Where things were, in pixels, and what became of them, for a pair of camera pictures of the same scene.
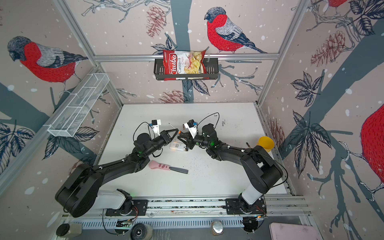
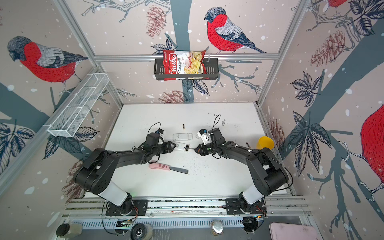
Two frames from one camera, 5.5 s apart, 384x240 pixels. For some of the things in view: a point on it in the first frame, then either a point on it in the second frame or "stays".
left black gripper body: [160, 141] → [166, 148]
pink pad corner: [292, 231] stays
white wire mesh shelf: [69, 120] stays
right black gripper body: [192, 143] → [206, 149]
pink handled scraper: [153, 164] stays
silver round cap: [217, 227] stays
